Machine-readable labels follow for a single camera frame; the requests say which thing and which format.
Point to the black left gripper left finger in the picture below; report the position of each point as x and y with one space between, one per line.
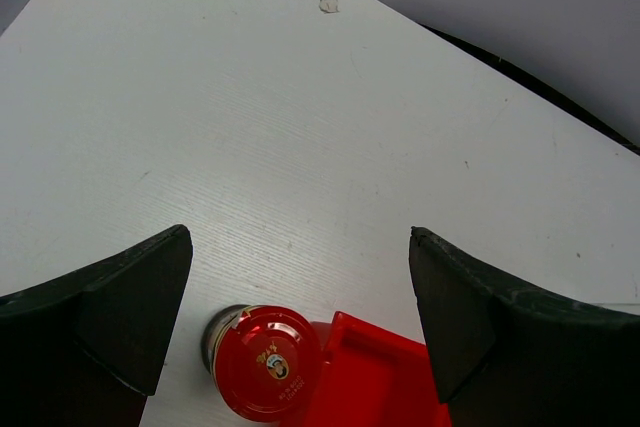
88 348

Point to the red three-compartment tray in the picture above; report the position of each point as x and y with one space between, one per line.
370 377

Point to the small tape scrap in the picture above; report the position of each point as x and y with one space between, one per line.
329 6

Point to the red-lid sauce jar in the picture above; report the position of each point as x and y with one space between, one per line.
264 360

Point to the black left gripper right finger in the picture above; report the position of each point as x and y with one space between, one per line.
505 352

